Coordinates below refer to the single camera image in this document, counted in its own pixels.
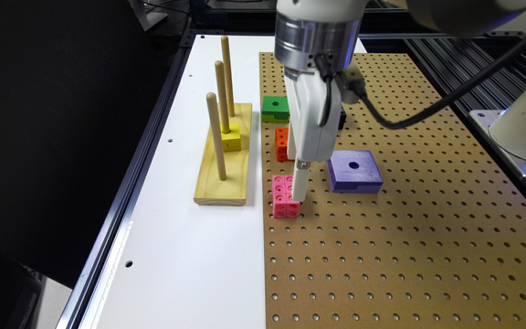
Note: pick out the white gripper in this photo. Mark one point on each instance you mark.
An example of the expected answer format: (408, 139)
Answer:
(308, 141)

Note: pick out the purple square block with hole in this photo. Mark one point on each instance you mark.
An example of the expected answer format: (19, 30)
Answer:
(354, 172)

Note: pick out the middle wooden peg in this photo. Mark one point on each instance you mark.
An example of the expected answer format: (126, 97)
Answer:
(221, 87)

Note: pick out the black cube block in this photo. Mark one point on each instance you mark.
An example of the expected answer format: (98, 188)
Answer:
(342, 120)

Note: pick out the pink cube block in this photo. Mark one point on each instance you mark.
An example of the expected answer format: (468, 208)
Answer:
(283, 204)

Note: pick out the brown pegboard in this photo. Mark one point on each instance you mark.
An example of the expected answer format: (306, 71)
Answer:
(442, 244)

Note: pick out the orange cube block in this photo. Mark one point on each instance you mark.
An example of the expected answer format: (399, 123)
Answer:
(281, 145)

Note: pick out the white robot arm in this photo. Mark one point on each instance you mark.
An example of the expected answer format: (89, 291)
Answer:
(315, 41)

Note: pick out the front wooden peg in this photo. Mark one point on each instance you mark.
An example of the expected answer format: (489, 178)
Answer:
(216, 134)

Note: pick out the wooden peg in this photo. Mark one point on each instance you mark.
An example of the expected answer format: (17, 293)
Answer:
(221, 87)
(216, 134)
(228, 75)

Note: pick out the back wooden peg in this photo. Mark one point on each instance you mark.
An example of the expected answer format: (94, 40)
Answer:
(228, 75)

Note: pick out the yellow block on peg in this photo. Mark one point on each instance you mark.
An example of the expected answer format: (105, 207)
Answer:
(232, 141)

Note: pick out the green block with hole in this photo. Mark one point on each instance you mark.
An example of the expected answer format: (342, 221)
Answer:
(275, 109)

